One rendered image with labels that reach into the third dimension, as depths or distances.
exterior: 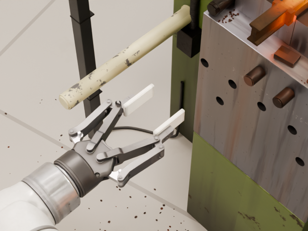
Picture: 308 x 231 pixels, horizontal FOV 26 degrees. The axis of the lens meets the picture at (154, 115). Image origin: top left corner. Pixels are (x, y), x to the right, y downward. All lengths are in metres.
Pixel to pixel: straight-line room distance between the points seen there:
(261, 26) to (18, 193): 0.55
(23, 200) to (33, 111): 1.41
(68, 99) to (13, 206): 0.66
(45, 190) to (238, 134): 0.69
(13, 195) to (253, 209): 0.92
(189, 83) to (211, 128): 0.40
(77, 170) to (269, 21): 0.48
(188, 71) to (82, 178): 1.03
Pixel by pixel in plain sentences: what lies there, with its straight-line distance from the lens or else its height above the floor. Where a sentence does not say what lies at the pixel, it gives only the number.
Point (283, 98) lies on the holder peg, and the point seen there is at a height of 0.88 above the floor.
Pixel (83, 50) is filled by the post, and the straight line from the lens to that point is 1.93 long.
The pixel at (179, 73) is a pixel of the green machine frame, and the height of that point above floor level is 0.32.
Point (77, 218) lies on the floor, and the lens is 2.18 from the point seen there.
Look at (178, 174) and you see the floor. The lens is 2.25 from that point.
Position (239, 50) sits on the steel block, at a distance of 1.41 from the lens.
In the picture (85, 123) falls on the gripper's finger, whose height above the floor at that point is 1.01.
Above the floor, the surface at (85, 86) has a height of 0.64.
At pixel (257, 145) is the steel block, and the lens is 1.59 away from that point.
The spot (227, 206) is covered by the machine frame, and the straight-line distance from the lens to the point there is 1.92.
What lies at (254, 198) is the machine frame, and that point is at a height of 0.40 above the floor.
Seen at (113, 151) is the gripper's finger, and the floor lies 1.02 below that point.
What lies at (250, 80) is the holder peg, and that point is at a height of 0.88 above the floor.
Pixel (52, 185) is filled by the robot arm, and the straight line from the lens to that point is 1.04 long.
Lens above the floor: 1.94
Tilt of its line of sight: 55 degrees down
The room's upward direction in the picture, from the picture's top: straight up
